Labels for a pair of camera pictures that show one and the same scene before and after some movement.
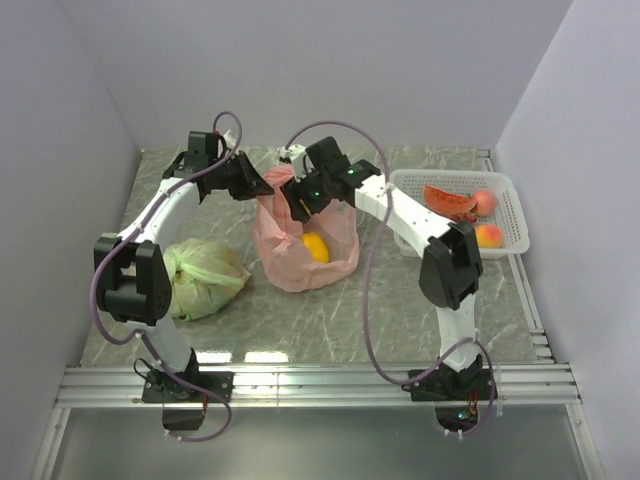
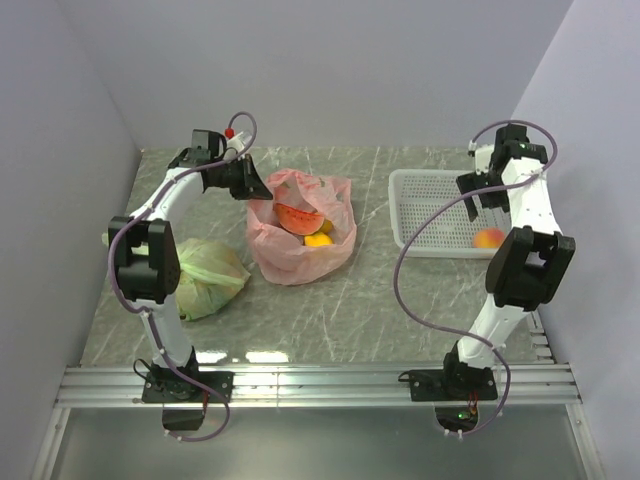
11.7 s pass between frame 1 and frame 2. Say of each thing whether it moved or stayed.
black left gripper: stayed
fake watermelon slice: moved
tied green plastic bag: stayed
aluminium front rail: stayed
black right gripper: moved
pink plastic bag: moved
